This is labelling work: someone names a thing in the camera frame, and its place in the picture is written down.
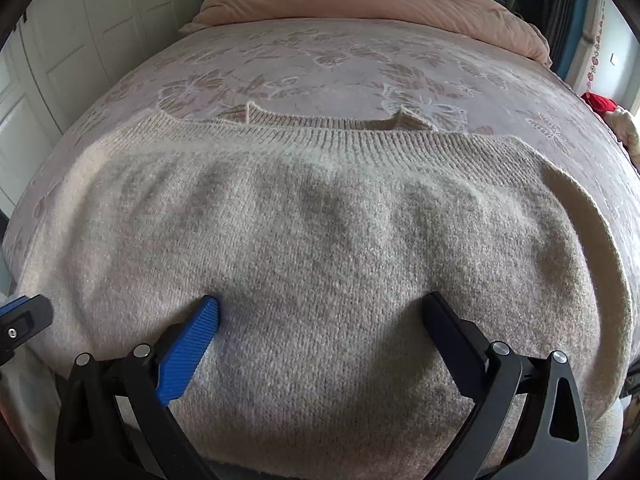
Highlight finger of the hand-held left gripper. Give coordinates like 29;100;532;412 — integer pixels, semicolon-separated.
0;295;54;366

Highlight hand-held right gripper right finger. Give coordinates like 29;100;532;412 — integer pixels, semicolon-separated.
421;291;591;480

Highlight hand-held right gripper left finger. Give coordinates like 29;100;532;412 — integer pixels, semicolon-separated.
55;294;221;480

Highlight cream knit sweater black hearts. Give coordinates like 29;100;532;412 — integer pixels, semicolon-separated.
20;101;636;471

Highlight cream fluffy blanket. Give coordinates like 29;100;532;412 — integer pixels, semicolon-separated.
607;107;640;171

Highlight red cloth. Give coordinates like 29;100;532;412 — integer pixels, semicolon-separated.
581;91;618;116

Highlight white wardrobe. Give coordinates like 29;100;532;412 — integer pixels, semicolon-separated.
0;0;208;221

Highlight pink duvet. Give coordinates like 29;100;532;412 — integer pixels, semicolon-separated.
180;0;553;68

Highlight grey curtain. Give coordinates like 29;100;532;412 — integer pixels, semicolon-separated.
542;0;591;81

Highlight red hanging ornament string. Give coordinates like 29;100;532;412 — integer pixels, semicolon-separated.
586;0;608;93

